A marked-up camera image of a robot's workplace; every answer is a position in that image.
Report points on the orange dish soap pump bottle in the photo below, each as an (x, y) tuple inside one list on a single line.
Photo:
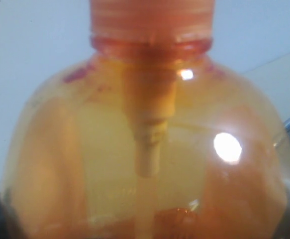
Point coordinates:
[(148, 139)]

